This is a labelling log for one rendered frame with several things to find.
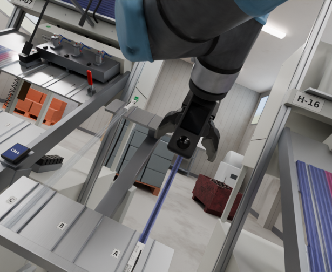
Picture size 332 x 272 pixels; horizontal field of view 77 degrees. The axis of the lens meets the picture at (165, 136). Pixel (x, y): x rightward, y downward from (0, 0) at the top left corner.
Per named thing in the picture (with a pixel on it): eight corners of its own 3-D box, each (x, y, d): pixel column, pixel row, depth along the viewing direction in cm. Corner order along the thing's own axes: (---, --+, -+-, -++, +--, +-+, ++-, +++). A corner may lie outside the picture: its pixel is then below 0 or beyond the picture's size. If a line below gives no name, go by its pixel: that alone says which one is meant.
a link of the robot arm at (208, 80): (238, 81, 30) (185, 61, 31) (225, 103, 34) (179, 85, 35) (245, 56, 35) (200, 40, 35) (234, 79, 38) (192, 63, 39)
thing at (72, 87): (86, 114, 81) (85, 103, 78) (-46, 58, 90) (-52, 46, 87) (126, 81, 106) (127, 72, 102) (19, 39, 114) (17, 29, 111)
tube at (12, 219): (134, 99, 73) (135, 96, 72) (138, 101, 72) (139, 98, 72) (-2, 230, 35) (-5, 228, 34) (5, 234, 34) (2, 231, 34)
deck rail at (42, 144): (-1, 192, 53) (-9, 179, 49) (-7, 189, 54) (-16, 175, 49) (130, 82, 106) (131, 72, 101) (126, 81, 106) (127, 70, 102)
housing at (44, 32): (122, 86, 104) (124, 59, 94) (40, 54, 110) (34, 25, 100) (130, 80, 109) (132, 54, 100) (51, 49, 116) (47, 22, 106)
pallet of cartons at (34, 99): (46, 125, 578) (56, 99, 579) (-1, 106, 568) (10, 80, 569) (61, 126, 678) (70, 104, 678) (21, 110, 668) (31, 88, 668)
